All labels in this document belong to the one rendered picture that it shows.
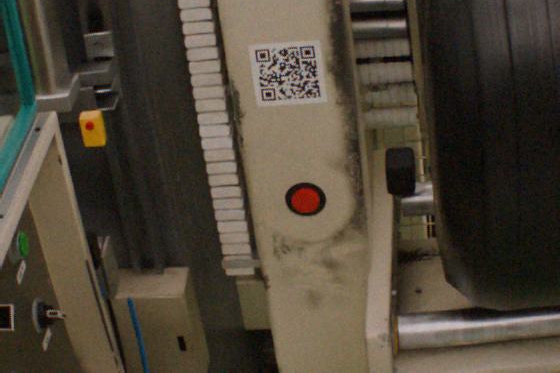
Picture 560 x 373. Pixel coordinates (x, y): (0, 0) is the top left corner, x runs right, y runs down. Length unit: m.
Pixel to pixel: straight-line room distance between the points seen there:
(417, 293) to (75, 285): 0.52
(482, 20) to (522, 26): 0.04
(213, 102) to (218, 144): 0.05
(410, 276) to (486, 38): 0.63
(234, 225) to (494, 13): 0.48
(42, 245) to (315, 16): 0.38
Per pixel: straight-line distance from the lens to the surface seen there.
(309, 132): 1.39
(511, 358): 1.49
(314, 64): 1.35
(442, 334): 1.46
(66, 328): 1.42
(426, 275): 1.73
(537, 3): 1.16
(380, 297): 1.46
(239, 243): 1.50
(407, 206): 1.69
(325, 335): 1.56
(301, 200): 1.44
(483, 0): 1.16
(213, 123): 1.41
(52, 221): 1.33
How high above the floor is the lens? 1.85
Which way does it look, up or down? 31 degrees down
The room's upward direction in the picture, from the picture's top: 8 degrees counter-clockwise
